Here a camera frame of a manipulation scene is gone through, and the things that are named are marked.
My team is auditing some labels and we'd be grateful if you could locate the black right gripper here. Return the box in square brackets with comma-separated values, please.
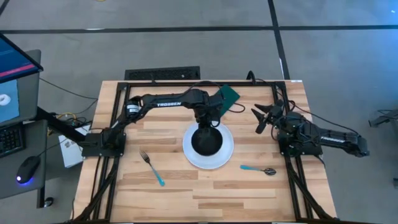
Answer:
[251, 99, 286, 135]

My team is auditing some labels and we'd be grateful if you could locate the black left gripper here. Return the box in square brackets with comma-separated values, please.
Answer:
[194, 92, 225, 129]

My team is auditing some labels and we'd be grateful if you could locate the black bowl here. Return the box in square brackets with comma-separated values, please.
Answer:
[190, 126, 224, 157]

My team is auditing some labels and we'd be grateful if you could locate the fork with teal handle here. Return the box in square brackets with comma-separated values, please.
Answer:
[139, 150, 166, 187]

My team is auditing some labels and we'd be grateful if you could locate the dark green napkin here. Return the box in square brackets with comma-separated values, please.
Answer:
[217, 84, 241, 118]

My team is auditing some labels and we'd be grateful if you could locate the white round plate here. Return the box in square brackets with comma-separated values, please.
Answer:
[182, 122, 234, 170]

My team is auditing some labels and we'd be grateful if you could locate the black floor vent grille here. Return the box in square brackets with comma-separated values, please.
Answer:
[124, 66, 201, 81]

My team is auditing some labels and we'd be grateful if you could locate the black floor stand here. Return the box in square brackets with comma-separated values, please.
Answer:
[368, 108, 398, 128]

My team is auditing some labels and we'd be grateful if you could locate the white paper booklet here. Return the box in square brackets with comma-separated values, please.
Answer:
[58, 124, 91, 169]

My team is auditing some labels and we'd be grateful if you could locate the grey desk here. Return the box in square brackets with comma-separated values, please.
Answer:
[0, 119, 48, 208]

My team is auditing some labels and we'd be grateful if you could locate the grey laptop screen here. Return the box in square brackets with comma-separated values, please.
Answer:
[0, 49, 42, 127]

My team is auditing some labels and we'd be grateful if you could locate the black computer mouse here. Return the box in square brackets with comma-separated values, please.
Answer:
[16, 155, 41, 185]

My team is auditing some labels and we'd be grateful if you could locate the black keyboard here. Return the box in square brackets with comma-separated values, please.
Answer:
[0, 123, 25, 158]

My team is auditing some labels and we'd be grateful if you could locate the black computer monitor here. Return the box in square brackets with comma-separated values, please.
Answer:
[0, 32, 44, 84]

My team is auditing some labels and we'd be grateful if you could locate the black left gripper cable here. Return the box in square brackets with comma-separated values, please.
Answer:
[188, 80, 246, 113]

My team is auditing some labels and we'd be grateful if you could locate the black aluminium table frame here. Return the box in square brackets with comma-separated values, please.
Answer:
[73, 80, 336, 224]

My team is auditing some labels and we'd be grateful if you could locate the spoon with teal handle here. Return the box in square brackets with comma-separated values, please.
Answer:
[239, 164, 277, 176]

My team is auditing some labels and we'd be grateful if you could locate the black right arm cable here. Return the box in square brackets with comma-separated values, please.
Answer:
[281, 98, 360, 136]

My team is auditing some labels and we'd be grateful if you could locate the yellow cable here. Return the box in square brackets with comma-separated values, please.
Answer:
[46, 111, 78, 136]

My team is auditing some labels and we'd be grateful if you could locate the black floor cable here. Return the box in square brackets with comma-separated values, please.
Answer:
[39, 77, 99, 101]

